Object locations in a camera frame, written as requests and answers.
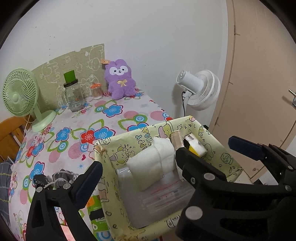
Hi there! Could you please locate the green tissue pack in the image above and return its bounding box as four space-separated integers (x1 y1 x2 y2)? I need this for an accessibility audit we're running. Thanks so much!
86 195 108 232

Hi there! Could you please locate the clear plastic package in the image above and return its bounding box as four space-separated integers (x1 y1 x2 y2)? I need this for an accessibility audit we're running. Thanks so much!
116 167 194 228

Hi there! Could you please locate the white cloth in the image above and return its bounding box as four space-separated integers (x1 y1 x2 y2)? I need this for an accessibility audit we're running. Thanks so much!
126 137 176 191

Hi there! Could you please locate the beige bandage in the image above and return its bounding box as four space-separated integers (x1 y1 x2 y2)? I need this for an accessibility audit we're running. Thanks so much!
170 130 184 151

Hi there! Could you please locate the white yellow soft item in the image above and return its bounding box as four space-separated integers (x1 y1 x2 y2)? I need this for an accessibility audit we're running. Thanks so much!
183 133 207 158

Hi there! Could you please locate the beige door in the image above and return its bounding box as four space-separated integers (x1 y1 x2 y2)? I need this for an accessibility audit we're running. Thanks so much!
209 0 296 183

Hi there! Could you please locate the grey plaid bedding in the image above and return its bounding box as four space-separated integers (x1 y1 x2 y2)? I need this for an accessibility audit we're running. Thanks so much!
0 158 13 225

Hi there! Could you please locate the floral tablecloth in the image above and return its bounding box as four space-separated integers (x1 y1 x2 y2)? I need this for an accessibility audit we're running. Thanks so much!
8 90 171 240

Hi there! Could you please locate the yellow fabric storage basket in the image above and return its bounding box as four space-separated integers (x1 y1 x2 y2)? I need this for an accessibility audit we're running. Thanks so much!
95 116 242 240

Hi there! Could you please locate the wooden bed headboard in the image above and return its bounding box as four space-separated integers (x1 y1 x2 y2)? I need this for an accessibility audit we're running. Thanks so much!
0 115 34 162

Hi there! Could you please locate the white standing fan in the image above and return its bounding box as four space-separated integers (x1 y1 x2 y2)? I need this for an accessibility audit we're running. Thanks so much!
176 70 221 115

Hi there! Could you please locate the glass mason jar mug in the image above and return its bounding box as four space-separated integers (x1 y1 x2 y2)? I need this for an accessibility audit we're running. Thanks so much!
62 79 85 112

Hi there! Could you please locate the green desk fan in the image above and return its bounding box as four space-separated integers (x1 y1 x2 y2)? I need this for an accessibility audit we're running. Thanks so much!
2 68 56 133

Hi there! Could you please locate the cotton swab jar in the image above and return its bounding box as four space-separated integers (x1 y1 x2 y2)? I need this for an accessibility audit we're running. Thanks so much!
90 83 103 98

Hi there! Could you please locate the green cup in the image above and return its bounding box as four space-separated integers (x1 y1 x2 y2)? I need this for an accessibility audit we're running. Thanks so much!
64 70 76 84

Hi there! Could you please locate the purple plush bunny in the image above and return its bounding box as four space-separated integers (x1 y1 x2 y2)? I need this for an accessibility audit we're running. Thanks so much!
104 59 136 100

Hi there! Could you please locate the green patterned wall sheet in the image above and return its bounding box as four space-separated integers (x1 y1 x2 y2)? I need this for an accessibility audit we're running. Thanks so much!
32 44 107 112

